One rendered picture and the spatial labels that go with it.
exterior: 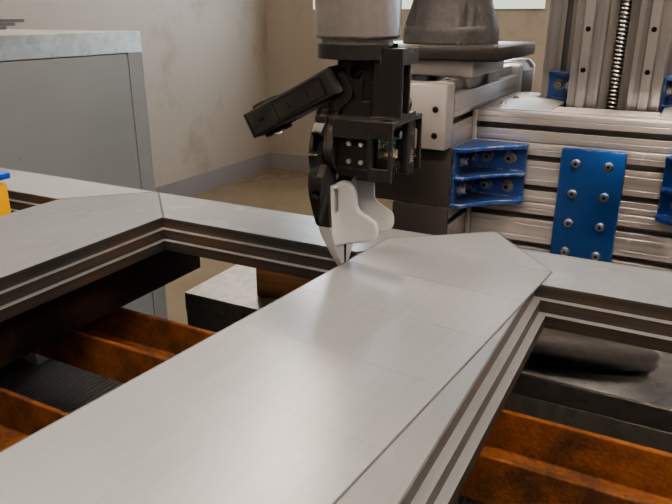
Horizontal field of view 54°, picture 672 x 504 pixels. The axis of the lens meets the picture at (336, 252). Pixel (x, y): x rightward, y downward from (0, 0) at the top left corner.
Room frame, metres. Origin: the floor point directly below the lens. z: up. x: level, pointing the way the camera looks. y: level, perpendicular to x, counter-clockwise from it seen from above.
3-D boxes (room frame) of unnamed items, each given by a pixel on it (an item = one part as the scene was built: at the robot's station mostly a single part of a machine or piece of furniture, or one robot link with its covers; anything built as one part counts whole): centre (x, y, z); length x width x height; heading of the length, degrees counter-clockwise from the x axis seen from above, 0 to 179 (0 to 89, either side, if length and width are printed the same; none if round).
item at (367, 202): (0.62, -0.03, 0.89); 0.06 x 0.03 x 0.09; 62
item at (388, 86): (0.60, -0.03, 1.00); 0.09 x 0.08 x 0.12; 62
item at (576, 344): (0.73, -0.29, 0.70); 0.20 x 0.10 x 0.03; 75
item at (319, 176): (0.59, 0.01, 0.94); 0.05 x 0.02 x 0.09; 152
